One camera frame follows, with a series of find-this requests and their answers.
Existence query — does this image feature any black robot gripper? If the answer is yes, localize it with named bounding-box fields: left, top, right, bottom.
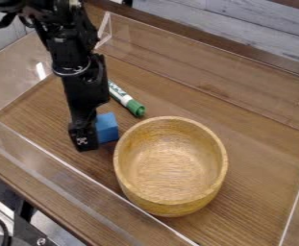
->
left=51, top=54, right=109, bottom=152

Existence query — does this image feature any blue foam block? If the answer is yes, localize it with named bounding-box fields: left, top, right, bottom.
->
left=95, top=112, right=119, bottom=144

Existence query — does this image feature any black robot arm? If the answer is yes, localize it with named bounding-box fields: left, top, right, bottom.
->
left=0, top=0, right=109, bottom=152

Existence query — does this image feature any brown wooden bowl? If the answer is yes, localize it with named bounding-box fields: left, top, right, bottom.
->
left=113, top=116, right=228, bottom=217

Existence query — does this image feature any green white marker pen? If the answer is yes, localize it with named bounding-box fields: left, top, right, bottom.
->
left=108, top=81, right=145, bottom=117

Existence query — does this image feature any clear acrylic tray wall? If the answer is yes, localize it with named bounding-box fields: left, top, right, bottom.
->
left=0, top=9, right=299, bottom=246

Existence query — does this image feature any black metal table frame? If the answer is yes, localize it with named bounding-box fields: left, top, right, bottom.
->
left=0, top=181, right=57, bottom=246

